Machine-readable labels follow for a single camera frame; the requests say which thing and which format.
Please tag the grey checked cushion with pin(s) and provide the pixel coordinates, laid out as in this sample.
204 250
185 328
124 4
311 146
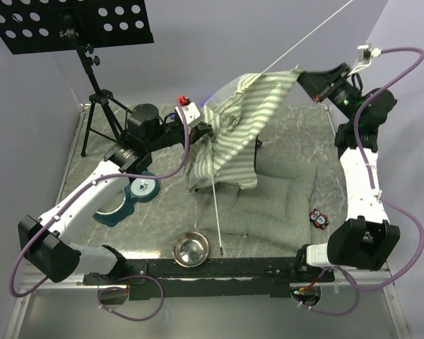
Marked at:
277 209

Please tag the purple plastic microphone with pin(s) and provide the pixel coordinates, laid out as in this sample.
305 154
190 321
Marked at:
204 102

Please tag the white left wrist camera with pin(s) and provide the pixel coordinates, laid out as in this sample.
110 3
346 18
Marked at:
193 113

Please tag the red owl number tag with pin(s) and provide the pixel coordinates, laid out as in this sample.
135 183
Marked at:
318 219

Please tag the black perforated music stand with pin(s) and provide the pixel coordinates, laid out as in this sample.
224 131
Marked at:
31 27

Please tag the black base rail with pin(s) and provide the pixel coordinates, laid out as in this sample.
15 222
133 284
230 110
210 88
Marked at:
216 277

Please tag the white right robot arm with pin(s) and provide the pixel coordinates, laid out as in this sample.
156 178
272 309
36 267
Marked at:
366 238

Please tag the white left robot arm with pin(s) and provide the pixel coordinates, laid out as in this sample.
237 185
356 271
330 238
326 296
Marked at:
47 241

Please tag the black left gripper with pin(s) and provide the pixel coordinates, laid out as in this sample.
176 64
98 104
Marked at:
198 131

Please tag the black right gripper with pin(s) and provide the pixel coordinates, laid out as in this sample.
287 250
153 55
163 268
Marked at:
314 82

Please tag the teal double pet feeder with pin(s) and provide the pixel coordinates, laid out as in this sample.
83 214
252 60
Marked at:
136 191

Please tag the stainless steel bowl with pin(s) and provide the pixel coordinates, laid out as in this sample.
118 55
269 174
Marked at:
190 249

